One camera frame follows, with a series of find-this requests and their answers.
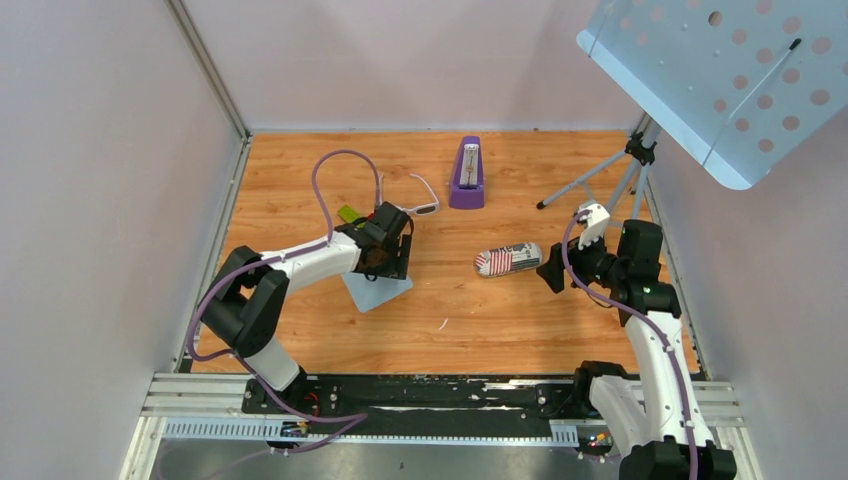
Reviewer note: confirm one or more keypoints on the flag pattern glasses case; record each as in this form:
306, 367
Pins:
508, 259

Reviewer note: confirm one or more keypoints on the white frame sunglasses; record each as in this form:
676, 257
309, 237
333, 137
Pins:
414, 195

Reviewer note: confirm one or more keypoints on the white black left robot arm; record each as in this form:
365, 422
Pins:
244, 304

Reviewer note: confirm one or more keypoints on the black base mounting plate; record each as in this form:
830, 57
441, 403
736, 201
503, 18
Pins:
474, 406

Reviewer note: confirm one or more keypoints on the light blue music stand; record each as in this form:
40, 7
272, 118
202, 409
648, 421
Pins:
750, 96

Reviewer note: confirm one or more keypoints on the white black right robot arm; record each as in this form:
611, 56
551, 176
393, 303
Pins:
663, 435

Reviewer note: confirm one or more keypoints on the light blue cleaning cloth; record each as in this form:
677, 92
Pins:
368, 295

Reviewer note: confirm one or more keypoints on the green rectangular block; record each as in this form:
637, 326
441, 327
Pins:
348, 214

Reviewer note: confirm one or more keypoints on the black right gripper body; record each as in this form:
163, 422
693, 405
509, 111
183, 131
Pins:
593, 263

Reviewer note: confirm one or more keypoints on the purple metronome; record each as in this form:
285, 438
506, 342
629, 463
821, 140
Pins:
467, 180

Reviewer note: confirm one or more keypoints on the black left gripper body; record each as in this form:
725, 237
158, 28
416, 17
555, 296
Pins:
393, 261

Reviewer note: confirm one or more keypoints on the aluminium frame rail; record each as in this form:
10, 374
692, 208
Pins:
207, 406

